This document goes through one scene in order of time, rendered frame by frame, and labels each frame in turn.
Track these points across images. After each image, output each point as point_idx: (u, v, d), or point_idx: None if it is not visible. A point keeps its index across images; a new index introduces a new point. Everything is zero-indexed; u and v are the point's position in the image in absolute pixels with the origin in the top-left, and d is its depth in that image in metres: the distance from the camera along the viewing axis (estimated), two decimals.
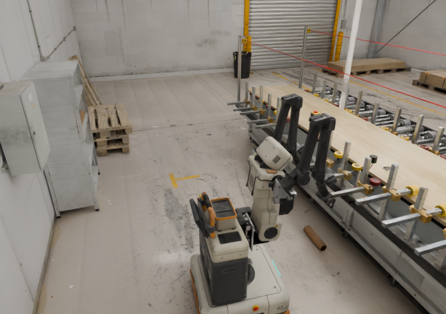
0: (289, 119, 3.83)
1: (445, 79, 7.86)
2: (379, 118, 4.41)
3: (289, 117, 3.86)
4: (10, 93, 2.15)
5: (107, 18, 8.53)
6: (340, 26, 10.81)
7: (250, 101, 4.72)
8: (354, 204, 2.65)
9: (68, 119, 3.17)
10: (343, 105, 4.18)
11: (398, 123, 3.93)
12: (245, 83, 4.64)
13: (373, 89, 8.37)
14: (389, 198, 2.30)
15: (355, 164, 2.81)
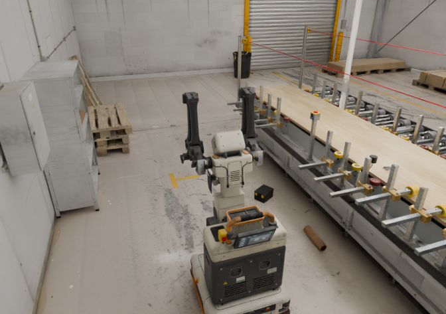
0: (289, 119, 3.83)
1: (445, 79, 7.86)
2: (379, 118, 4.41)
3: (289, 117, 3.86)
4: (10, 93, 2.15)
5: (107, 18, 8.53)
6: (340, 26, 10.81)
7: None
8: (354, 204, 2.65)
9: (68, 119, 3.17)
10: (343, 105, 4.18)
11: (398, 123, 3.93)
12: (245, 83, 4.64)
13: (373, 89, 8.37)
14: (389, 198, 2.30)
15: (355, 164, 2.81)
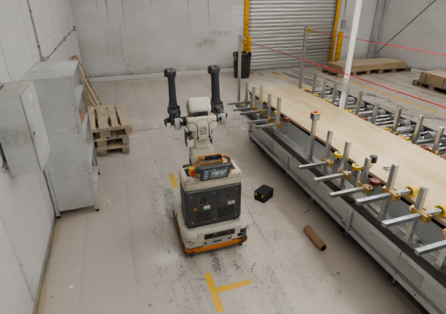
0: (289, 119, 3.83)
1: (445, 79, 7.86)
2: (379, 118, 4.41)
3: (289, 117, 3.86)
4: (10, 93, 2.15)
5: (107, 18, 8.53)
6: (340, 26, 10.81)
7: (250, 101, 4.72)
8: (354, 204, 2.65)
9: (68, 119, 3.17)
10: (343, 105, 4.18)
11: (398, 123, 3.93)
12: (245, 83, 4.64)
13: (373, 89, 8.37)
14: (389, 198, 2.30)
15: (355, 164, 2.81)
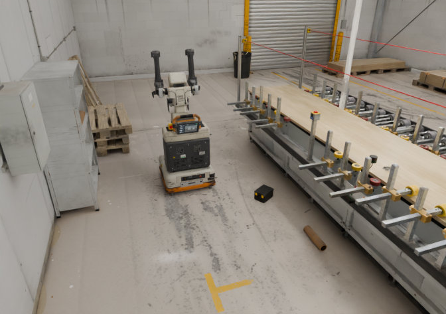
0: (289, 119, 3.83)
1: (445, 79, 7.86)
2: (379, 118, 4.41)
3: (289, 117, 3.86)
4: (10, 93, 2.15)
5: (107, 18, 8.53)
6: (340, 26, 10.81)
7: (250, 101, 4.72)
8: (354, 204, 2.65)
9: (68, 119, 3.17)
10: (343, 105, 4.18)
11: (398, 123, 3.93)
12: (245, 83, 4.64)
13: (373, 89, 8.37)
14: (389, 198, 2.30)
15: (355, 164, 2.81)
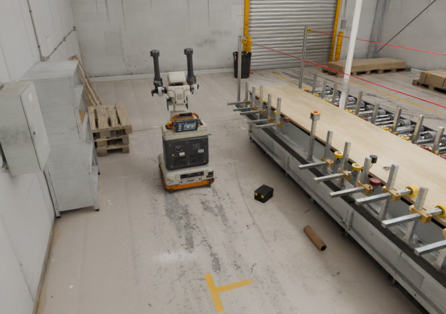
0: (289, 119, 3.83)
1: (445, 79, 7.86)
2: (379, 118, 4.41)
3: (289, 117, 3.86)
4: (10, 93, 2.15)
5: (107, 18, 8.53)
6: (340, 26, 10.81)
7: (250, 101, 4.72)
8: (354, 204, 2.65)
9: (68, 119, 3.17)
10: (343, 105, 4.18)
11: (398, 123, 3.93)
12: (245, 83, 4.64)
13: (373, 89, 8.37)
14: (389, 198, 2.30)
15: (355, 164, 2.81)
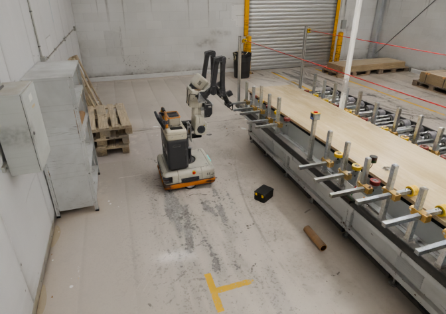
0: (289, 119, 3.83)
1: (445, 79, 7.86)
2: (379, 118, 4.41)
3: (289, 117, 3.86)
4: (10, 93, 2.15)
5: (107, 18, 8.53)
6: (340, 26, 10.81)
7: (250, 101, 4.72)
8: (354, 204, 2.65)
9: (68, 119, 3.17)
10: (343, 105, 4.18)
11: (398, 123, 3.93)
12: (245, 83, 4.64)
13: (373, 89, 8.37)
14: (389, 198, 2.30)
15: (355, 164, 2.81)
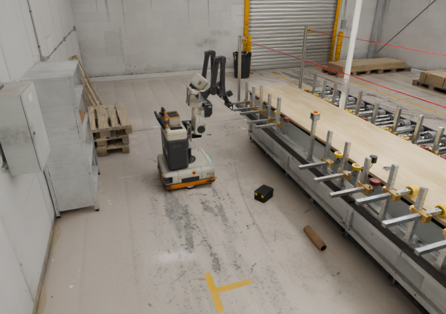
0: (289, 119, 3.83)
1: (445, 79, 7.86)
2: (379, 118, 4.41)
3: (289, 117, 3.86)
4: (10, 93, 2.15)
5: (107, 18, 8.53)
6: (340, 26, 10.81)
7: (250, 101, 4.72)
8: (354, 204, 2.65)
9: (68, 119, 3.17)
10: (343, 105, 4.18)
11: (398, 123, 3.93)
12: (245, 83, 4.64)
13: (373, 89, 8.37)
14: (389, 198, 2.30)
15: (355, 164, 2.81)
